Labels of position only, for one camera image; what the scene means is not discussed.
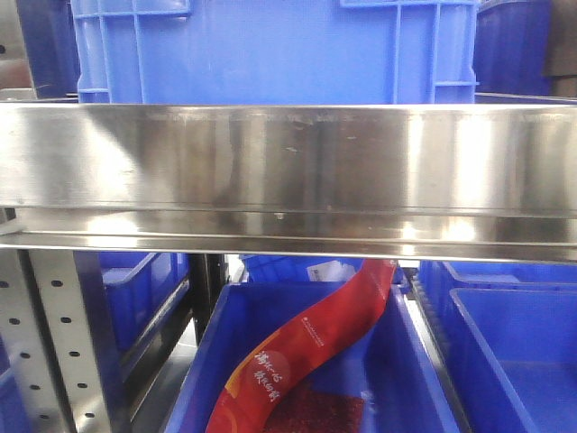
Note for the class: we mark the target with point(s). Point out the blue bin lower left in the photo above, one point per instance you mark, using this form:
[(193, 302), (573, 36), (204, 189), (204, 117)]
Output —
[(136, 285)]

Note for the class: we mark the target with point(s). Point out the blue bin with red bag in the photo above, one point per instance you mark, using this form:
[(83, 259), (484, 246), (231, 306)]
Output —
[(386, 376)]

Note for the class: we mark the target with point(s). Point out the blue bin lower right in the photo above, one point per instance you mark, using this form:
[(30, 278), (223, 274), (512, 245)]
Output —
[(507, 333)]

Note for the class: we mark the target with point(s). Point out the red snack bag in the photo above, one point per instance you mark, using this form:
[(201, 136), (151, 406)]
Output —
[(294, 350)]

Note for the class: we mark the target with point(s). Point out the large blue crate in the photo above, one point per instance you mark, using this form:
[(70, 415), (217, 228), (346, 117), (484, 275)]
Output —
[(275, 52)]

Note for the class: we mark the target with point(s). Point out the perforated metal shelf upright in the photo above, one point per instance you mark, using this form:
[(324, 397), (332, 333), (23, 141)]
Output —
[(58, 334)]

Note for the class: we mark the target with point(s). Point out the stainless steel shelf rail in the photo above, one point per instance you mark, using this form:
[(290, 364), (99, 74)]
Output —
[(459, 182)]

